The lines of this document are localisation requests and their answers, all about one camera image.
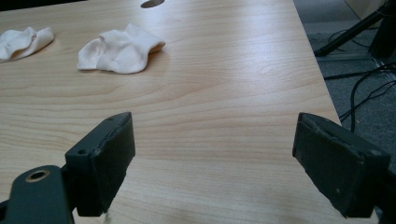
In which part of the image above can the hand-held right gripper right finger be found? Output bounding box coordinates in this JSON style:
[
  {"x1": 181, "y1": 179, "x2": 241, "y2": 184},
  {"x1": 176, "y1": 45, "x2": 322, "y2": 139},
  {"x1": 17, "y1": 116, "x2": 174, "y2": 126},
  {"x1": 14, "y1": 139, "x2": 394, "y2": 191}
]
[{"x1": 291, "y1": 112, "x2": 391, "y2": 218}]

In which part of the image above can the black cable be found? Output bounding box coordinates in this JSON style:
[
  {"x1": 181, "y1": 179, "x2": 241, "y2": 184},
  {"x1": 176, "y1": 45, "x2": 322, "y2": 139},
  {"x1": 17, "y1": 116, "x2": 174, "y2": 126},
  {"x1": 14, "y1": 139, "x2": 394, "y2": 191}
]
[
  {"x1": 338, "y1": 63, "x2": 396, "y2": 133},
  {"x1": 323, "y1": 63, "x2": 396, "y2": 81}
]

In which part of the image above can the black stand leg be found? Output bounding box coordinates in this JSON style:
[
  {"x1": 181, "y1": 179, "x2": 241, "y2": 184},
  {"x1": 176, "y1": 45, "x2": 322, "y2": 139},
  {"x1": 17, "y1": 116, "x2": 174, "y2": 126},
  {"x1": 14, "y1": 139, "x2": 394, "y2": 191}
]
[{"x1": 313, "y1": 2, "x2": 396, "y2": 58}]

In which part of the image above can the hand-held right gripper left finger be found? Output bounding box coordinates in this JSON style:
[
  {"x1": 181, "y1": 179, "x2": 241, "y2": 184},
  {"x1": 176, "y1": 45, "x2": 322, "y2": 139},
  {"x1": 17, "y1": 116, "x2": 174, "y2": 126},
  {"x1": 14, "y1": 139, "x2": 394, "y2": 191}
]
[{"x1": 64, "y1": 111, "x2": 136, "y2": 217}]

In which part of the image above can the black stand base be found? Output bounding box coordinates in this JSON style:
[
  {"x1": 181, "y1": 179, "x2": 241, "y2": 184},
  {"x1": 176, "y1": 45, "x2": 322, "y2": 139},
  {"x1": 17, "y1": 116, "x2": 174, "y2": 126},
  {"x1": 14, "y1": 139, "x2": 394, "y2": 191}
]
[{"x1": 368, "y1": 12, "x2": 396, "y2": 59}]

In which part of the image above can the white sock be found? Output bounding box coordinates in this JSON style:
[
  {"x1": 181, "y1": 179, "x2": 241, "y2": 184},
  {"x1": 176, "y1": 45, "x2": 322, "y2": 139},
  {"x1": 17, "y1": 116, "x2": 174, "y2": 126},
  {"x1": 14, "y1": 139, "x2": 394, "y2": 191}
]
[
  {"x1": 0, "y1": 26, "x2": 55, "y2": 62},
  {"x1": 77, "y1": 22, "x2": 166, "y2": 75}
]

